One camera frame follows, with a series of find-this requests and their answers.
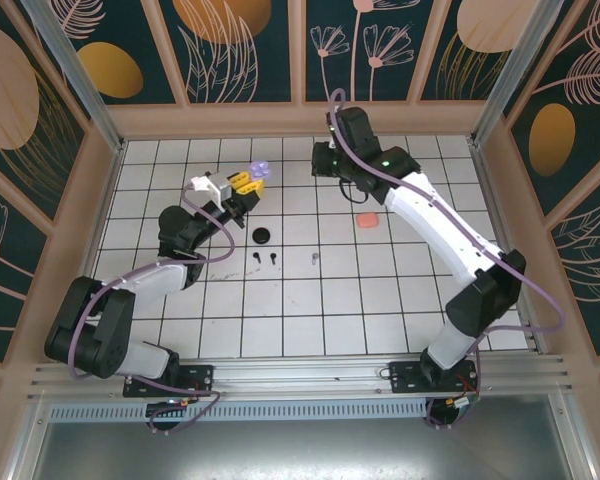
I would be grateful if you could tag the purple round charging case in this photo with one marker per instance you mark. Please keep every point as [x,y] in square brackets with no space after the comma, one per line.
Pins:
[259,170]

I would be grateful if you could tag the black round charging case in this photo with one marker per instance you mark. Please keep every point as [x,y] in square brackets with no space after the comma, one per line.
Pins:
[262,235]

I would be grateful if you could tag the coral pink charging case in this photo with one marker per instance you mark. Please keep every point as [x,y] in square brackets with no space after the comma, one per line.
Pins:
[367,220]

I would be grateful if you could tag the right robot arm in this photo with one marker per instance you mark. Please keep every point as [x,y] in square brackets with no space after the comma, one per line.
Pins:
[430,220]

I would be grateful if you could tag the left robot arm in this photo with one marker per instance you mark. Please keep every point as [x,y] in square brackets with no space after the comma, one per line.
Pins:
[150,277]

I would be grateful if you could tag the grey metal sheet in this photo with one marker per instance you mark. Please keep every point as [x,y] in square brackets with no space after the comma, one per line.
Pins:
[300,450]

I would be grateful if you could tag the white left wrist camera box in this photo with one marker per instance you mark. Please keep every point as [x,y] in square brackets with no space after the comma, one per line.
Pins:
[210,187]

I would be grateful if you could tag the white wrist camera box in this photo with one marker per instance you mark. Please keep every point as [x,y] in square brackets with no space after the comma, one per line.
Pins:
[210,187]
[328,119]

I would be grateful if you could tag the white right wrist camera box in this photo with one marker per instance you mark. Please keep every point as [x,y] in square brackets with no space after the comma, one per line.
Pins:
[328,119]

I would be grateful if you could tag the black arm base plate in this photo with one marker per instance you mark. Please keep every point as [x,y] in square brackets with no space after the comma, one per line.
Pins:
[200,375]
[405,375]

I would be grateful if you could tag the aluminium frame post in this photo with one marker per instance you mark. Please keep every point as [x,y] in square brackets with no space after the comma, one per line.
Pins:
[77,75]
[517,75]

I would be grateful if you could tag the aluminium mounting rail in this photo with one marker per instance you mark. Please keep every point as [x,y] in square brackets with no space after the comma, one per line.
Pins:
[300,375]

